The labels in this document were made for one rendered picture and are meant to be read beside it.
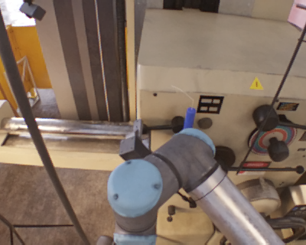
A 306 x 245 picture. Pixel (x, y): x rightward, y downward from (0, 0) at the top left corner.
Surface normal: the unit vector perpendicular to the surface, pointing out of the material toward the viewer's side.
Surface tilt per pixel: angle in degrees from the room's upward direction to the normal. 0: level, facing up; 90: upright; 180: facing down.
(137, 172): 5
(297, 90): 45
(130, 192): 5
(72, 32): 90
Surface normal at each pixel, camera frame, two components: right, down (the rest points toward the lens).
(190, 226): 0.04, -0.73
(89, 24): -0.02, 0.69
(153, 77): 0.01, -0.03
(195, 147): 0.33, -0.46
